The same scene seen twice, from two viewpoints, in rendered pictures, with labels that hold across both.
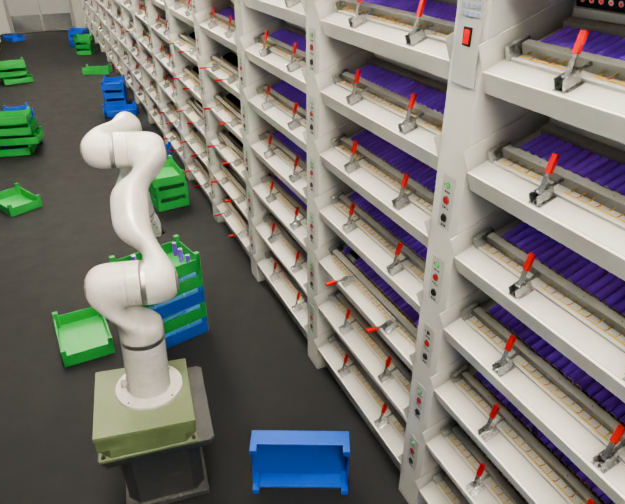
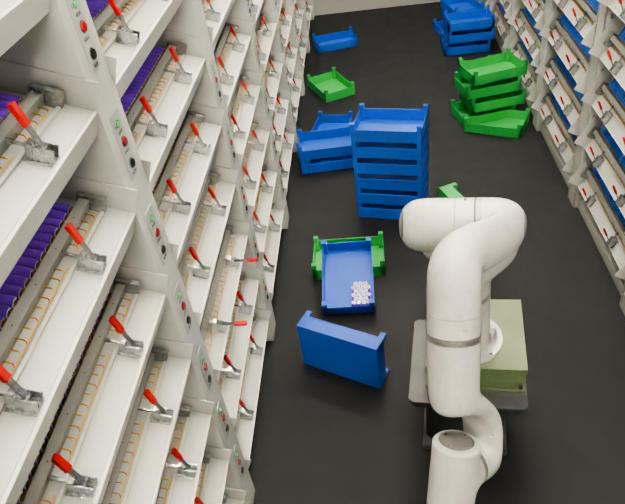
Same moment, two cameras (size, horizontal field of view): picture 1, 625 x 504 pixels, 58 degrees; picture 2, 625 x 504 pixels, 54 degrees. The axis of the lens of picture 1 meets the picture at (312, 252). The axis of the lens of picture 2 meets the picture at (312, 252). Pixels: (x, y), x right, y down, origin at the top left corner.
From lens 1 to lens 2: 254 cm
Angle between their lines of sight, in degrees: 104
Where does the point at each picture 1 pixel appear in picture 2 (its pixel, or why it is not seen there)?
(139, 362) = not seen: hidden behind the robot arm
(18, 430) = not seen: outside the picture
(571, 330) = (233, 66)
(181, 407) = not seen: hidden behind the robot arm
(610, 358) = (236, 56)
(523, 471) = (254, 169)
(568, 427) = (245, 113)
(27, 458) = not seen: outside the picture
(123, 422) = (493, 308)
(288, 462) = (350, 368)
